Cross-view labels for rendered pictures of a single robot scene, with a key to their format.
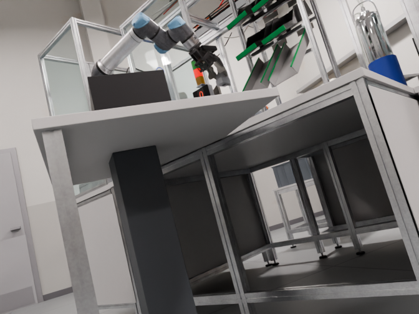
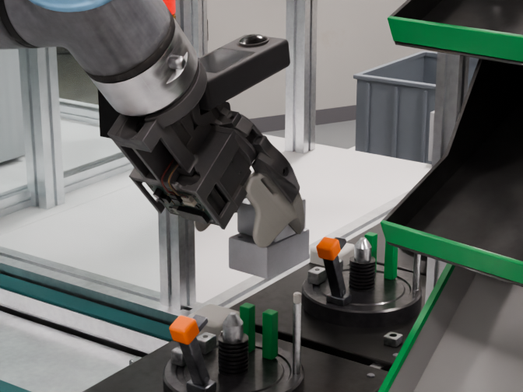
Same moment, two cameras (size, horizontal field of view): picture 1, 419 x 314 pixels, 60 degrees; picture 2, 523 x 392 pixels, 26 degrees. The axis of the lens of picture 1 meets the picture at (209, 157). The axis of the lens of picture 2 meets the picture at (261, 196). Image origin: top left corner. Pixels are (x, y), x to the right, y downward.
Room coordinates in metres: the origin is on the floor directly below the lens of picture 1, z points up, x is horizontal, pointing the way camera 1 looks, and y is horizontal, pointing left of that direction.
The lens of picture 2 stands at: (0.79, -0.07, 1.51)
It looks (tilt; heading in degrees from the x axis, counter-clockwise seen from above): 18 degrees down; 355
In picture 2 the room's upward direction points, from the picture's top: straight up
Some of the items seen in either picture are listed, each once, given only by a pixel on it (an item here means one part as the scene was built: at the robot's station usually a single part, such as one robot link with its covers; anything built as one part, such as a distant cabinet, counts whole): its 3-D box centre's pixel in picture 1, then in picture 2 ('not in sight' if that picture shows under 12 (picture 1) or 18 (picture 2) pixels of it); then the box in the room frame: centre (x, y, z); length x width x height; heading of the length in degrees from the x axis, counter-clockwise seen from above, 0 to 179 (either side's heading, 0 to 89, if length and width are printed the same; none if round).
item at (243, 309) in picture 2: not in sight; (247, 327); (1.85, -0.15, 1.01); 0.01 x 0.01 x 0.05; 50
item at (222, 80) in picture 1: (223, 78); (275, 224); (1.74, -0.17, 1.17); 0.08 x 0.04 x 0.07; 137
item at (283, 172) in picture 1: (309, 167); (486, 115); (3.77, -0.97, 0.73); 0.62 x 0.42 x 0.23; 50
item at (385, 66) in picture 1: (389, 82); not in sight; (2.03, -1.11, 1.00); 0.16 x 0.16 x 0.27
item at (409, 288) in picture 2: not in sight; (362, 268); (2.00, -0.30, 1.01); 0.24 x 0.24 x 0.13; 50
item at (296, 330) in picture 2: not in sight; (296, 333); (1.79, -0.20, 1.03); 0.01 x 0.01 x 0.08
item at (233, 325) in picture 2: not in sight; (233, 325); (1.80, -0.13, 1.04); 0.02 x 0.02 x 0.03
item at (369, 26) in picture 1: (371, 31); not in sight; (2.03, -1.11, 1.32); 0.14 x 0.14 x 0.38
